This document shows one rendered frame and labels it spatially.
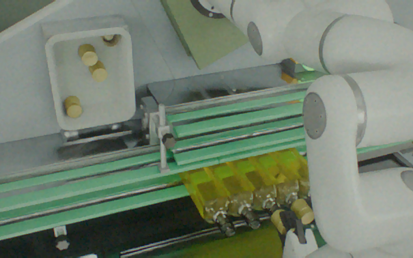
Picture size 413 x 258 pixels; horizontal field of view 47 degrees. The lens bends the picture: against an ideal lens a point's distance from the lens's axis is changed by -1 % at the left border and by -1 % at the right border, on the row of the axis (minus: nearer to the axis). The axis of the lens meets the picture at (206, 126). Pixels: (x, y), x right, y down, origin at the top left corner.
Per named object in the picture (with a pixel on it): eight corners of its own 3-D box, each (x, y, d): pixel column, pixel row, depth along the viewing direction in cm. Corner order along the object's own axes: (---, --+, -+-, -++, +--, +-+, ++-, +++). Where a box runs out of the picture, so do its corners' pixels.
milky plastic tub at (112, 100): (54, 114, 111) (59, 133, 104) (39, 22, 99) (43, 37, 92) (127, 102, 116) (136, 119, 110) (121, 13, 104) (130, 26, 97)
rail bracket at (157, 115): (148, 153, 110) (164, 186, 101) (145, 90, 101) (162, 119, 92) (160, 151, 111) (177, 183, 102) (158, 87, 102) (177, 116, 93)
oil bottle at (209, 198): (175, 170, 117) (207, 229, 100) (175, 152, 114) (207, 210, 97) (196, 166, 119) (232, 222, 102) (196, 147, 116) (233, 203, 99)
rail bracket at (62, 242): (50, 224, 111) (57, 265, 101) (45, 202, 108) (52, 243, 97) (67, 220, 113) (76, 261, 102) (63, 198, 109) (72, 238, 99)
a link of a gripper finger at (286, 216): (302, 236, 93) (293, 213, 99) (304, 224, 91) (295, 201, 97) (286, 237, 93) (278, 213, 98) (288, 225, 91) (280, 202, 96)
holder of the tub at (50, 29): (59, 131, 114) (63, 149, 108) (40, 22, 99) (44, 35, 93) (127, 119, 119) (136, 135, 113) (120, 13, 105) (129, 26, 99)
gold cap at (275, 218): (269, 224, 101) (280, 238, 97) (271, 211, 99) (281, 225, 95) (284, 220, 102) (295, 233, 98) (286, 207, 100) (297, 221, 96)
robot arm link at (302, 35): (313, 20, 59) (419, -14, 62) (243, 7, 81) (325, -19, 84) (324, 91, 63) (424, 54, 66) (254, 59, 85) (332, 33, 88)
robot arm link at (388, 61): (302, 16, 59) (374, 31, 46) (394, 11, 63) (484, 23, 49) (298, 121, 63) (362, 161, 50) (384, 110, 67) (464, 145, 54)
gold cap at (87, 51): (77, 44, 102) (80, 52, 99) (93, 41, 104) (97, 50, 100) (79, 59, 104) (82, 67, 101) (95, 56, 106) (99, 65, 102)
